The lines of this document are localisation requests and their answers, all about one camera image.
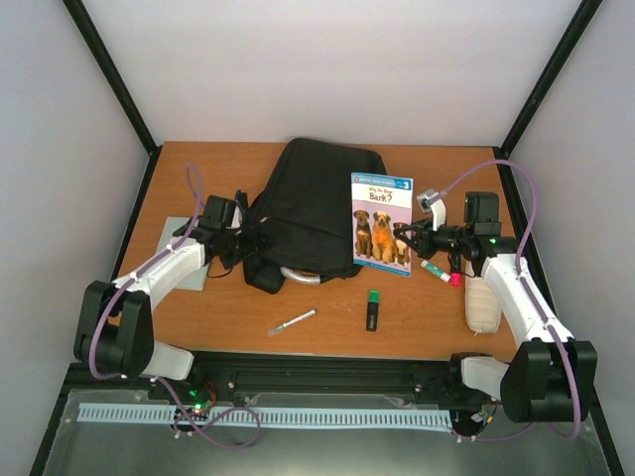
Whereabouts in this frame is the dog picture book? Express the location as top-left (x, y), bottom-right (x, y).
top-left (350, 173), bottom-right (414, 277)

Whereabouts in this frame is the black student backpack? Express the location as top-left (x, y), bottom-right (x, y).
top-left (243, 138), bottom-right (386, 294)

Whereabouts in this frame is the grey book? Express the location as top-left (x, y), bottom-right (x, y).
top-left (156, 217), bottom-right (209, 292)

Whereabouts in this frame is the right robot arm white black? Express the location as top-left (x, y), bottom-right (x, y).
top-left (395, 189), bottom-right (597, 423)

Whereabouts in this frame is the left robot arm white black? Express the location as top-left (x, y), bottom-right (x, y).
top-left (73, 190), bottom-right (252, 400)

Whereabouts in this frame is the pink black highlighter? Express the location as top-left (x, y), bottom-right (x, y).
top-left (448, 262), bottom-right (462, 287)

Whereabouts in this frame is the white green glue stick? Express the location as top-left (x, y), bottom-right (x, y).
top-left (421, 260), bottom-right (451, 283)

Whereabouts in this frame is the green black highlighter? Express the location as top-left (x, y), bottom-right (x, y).
top-left (366, 290), bottom-right (380, 332)

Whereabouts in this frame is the beige pencil case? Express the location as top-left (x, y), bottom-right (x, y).
top-left (465, 278), bottom-right (502, 334)

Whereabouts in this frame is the silver pen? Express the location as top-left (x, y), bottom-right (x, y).
top-left (268, 308), bottom-right (318, 336)

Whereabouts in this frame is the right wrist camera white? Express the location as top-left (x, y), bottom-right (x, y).
top-left (417, 188), bottom-right (446, 231)

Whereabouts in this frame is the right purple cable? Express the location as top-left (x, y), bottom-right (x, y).
top-left (439, 159), bottom-right (584, 443)

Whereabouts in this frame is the black aluminium rail base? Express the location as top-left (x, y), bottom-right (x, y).
top-left (63, 349), bottom-right (596, 413)

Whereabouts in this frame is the right black frame post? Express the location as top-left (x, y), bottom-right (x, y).
top-left (500, 0), bottom-right (603, 159)

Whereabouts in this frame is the black frame post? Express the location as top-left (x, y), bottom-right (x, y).
top-left (62, 0), bottom-right (161, 155)
top-left (500, 0), bottom-right (603, 159)

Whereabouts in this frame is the light blue cable duct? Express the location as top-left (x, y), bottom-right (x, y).
top-left (76, 403), bottom-right (451, 431)

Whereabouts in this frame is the left black frame post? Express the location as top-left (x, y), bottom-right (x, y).
top-left (62, 0), bottom-right (161, 155)

